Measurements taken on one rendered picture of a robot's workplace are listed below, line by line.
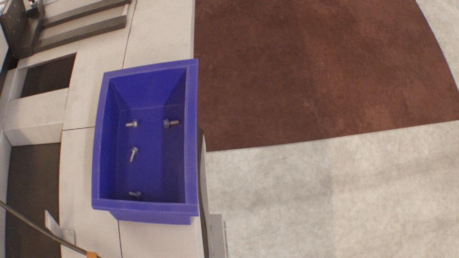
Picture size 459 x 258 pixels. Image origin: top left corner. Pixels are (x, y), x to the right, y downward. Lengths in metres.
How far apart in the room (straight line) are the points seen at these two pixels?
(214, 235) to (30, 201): 0.50
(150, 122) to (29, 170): 0.31
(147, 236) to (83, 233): 0.12
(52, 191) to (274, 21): 1.47
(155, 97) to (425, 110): 1.35
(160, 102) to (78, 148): 0.17
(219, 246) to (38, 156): 0.49
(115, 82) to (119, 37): 0.19
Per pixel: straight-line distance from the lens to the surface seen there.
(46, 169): 0.94
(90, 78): 0.93
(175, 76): 0.80
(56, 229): 0.75
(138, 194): 0.76
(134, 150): 0.79
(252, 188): 1.72
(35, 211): 0.91
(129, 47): 0.95
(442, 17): 2.57
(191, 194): 0.68
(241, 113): 1.86
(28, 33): 1.09
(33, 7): 1.14
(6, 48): 1.05
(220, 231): 1.19
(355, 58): 2.06
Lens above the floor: 1.50
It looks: 55 degrees down
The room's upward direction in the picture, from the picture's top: 6 degrees counter-clockwise
